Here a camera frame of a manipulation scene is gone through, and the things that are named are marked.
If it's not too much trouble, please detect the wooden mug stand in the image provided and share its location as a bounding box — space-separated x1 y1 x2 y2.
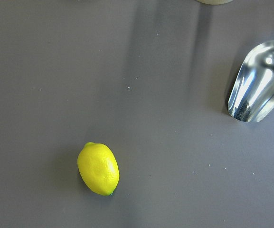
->
197 0 233 5

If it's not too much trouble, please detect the yellow lemon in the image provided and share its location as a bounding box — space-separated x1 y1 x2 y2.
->
77 142 120 196

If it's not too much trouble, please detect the metal scoop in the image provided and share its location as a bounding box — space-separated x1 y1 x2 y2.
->
227 40 274 122

